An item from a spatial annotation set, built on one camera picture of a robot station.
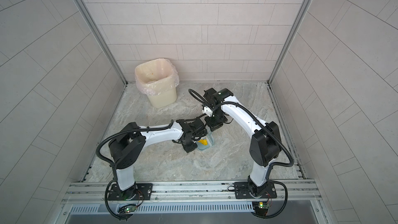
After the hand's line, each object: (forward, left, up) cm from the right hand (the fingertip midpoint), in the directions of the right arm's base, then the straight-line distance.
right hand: (211, 129), depth 79 cm
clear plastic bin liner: (+40, +33, +4) cm, 52 cm away
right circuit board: (-33, -20, -14) cm, 41 cm away
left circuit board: (-30, +38, -10) cm, 49 cm away
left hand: (-2, +10, -13) cm, 17 cm away
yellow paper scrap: (-2, +4, -10) cm, 11 cm away
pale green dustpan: (-3, +6, -13) cm, 14 cm away
